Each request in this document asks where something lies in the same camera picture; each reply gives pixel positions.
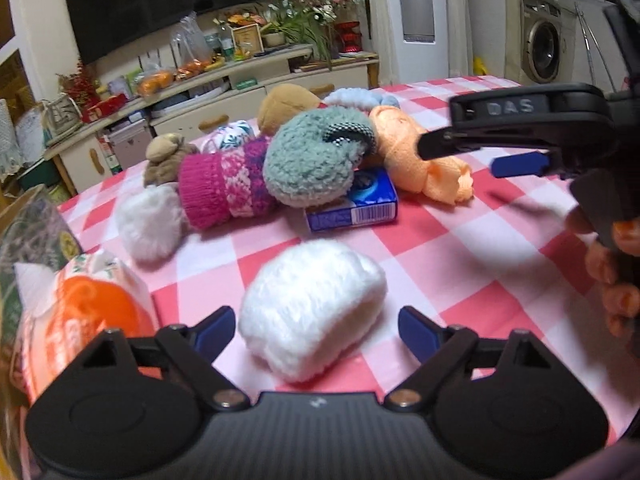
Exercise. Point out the black television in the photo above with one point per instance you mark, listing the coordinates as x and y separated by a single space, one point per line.
150 0

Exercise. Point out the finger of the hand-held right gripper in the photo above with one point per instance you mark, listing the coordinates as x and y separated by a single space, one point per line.
520 164
475 142

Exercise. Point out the pink and white flower bouquet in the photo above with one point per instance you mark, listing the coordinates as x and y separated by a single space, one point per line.
310 10

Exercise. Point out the wooden picture frame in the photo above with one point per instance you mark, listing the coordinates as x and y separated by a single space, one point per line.
247 40

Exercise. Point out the person's right hand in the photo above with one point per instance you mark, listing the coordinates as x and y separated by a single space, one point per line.
602 265

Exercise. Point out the white utility cabinet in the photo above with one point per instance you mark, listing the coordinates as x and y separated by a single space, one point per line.
492 25

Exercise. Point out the brown monkey plush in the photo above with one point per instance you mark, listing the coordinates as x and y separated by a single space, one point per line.
162 157

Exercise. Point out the orange towel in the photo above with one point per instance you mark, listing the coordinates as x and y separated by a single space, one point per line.
405 150

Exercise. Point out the cardboard box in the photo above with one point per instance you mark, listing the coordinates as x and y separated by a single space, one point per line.
30 230

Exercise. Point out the light blue fluffy cloth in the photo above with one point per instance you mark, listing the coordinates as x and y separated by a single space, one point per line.
350 96

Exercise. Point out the green fluffy sock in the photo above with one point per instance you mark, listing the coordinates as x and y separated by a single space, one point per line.
310 160

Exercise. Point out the washing machine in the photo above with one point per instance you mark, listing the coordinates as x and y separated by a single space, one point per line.
542 45

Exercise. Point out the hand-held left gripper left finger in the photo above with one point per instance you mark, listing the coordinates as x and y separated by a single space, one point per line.
217 327

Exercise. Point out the floral fabric pouch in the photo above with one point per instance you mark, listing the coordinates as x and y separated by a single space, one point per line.
227 135

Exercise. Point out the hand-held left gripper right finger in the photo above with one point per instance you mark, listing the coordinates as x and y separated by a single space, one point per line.
417 332

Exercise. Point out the red berry branch decoration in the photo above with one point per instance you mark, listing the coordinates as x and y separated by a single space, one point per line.
77 82

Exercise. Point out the red gift box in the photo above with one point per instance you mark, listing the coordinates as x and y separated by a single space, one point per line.
105 106

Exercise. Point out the blue cookie box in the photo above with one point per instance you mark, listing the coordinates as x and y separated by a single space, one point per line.
360 205

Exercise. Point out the red candle holder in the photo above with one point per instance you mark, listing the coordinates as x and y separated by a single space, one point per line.
347 37

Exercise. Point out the clear plastic bag of fruit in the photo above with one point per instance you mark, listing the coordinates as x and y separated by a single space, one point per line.
192 45

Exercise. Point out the glass kettle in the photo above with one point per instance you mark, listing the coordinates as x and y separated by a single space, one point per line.
62 112

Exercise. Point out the white tower air conditioner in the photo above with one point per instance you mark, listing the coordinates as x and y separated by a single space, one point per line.
420 15

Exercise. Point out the red checkered tablecloth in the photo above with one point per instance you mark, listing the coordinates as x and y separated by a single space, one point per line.
450 260

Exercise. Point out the pink knitted sock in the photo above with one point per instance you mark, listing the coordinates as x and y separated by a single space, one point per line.
220 185

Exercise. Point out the yellow plastic bottle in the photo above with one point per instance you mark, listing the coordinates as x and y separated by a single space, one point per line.
480 67

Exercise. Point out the cream television cabinet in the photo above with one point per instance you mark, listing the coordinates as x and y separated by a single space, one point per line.
200 105

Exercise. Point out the silver lace cloth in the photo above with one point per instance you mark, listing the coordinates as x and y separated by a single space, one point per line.
22 140

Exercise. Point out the orange tissue pack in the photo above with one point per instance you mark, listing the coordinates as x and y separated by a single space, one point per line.
85 305

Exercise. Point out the bag of oranges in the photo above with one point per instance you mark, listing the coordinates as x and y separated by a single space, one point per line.
156 82

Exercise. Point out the brown bear plush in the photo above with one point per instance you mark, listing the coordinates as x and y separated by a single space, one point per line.
285 105

